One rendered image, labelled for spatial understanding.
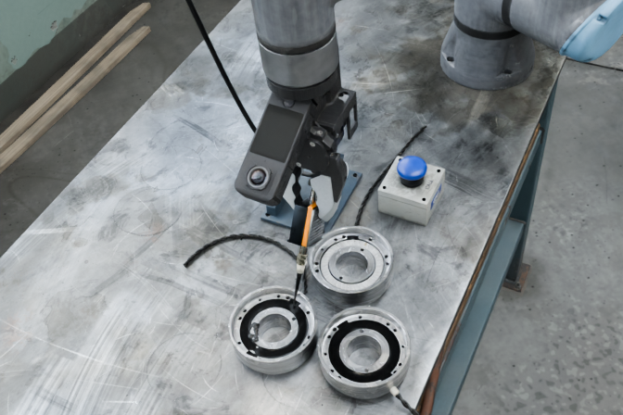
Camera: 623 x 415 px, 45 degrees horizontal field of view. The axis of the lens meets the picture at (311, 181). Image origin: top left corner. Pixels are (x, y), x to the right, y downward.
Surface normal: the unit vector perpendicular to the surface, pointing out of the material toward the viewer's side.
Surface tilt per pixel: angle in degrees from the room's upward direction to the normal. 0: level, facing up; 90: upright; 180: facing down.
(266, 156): 29
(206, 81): 0
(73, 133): 0
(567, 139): 0
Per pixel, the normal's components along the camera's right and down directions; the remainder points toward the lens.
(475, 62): -0.45, 0.44
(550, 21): -0.72, 0.55
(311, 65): 0.32, 0.67
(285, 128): -0.24, -0.25
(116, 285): -0.08, -0.68
